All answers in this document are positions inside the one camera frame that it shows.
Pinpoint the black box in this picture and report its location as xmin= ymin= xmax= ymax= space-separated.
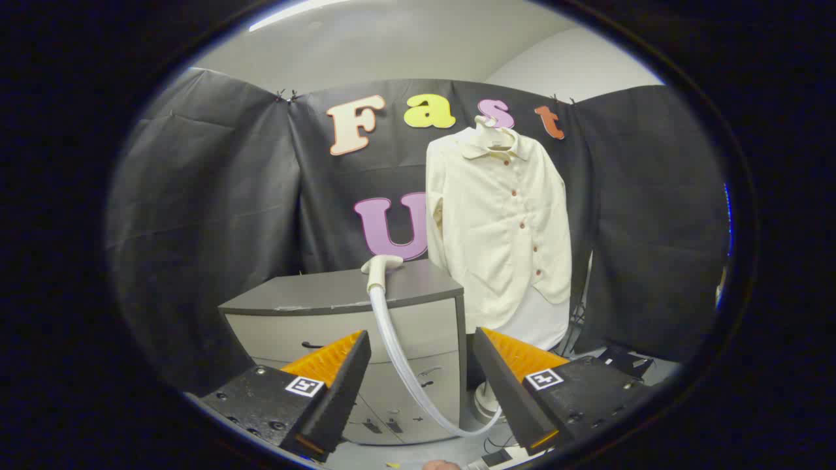
xmin=598 ymin=346 xmax=654 ymax=379

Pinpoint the white stand pole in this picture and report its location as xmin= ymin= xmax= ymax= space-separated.
xmin=578 ymin=251 xmax=594 ymax=314

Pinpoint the cream button-up shirt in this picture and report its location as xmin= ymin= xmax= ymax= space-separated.
xmin=425 ymin=124 xmax=574 ymax=335

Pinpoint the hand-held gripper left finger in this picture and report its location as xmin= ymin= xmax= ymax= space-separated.
xmin=199 ymin=330 xmax=372 ymax=463

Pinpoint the white garment steamer head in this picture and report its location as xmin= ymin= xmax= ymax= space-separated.
xmin=361 ymin=255 xmax=404 ymax=292

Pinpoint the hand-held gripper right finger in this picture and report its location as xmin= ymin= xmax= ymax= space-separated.
xmin=473 ymin=326 xmax=654 ymax=456

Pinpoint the clear garment steamer hose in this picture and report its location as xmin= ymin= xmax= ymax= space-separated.
xmin=368 ymin=287 xmax=504 ymax=438

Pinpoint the white stand base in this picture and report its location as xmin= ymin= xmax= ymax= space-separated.
xmin=474 ymin=382 xmax=504 ymax=425

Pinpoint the black backdrop cloth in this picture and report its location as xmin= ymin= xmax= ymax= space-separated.
xmin=104 ymin=65 xmax=732 ymax=399

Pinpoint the grey drawer cabinet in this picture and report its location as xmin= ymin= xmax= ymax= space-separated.
xmin=219 ymin=259 xmax=468 ymax=447

